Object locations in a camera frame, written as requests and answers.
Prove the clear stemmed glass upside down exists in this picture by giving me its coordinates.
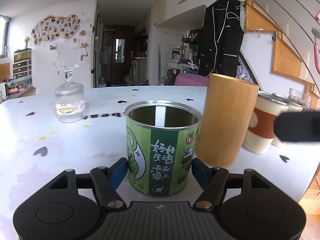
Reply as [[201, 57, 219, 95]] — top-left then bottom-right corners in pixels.
[[55, 64, 86, 123]]

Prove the plain white metal cup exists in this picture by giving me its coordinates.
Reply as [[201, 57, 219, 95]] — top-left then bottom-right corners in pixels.
[[272, 93, 303, 147]]

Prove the drawer storage unit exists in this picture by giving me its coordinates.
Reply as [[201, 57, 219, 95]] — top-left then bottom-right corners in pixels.
[[12, 48, 33, 80]]

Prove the cloud shaped photo board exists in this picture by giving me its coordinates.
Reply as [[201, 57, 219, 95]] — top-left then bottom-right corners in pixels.
[[31, 14, 81, 45]]

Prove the green printed tin can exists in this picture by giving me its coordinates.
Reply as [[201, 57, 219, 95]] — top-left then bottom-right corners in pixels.
[[125, 100, 202, 197]]

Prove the pink sofa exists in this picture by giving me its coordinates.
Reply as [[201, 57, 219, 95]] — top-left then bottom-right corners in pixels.
[[175, 73, 209, 87]]

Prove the black jacket with white trim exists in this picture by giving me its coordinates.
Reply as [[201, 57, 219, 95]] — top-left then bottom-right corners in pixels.
[[198, 0, 244, 77]]

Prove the bamboo wooden cup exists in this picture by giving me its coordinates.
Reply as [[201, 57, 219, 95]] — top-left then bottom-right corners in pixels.
[[195, 74, 259, 167]]

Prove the white cup with brown sleeve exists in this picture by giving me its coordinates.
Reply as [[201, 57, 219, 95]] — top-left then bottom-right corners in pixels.
[[243, 91, 282, 154]]

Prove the window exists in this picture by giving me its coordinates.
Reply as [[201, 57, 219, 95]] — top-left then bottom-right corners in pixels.
[[0, 15, 10, 58]]

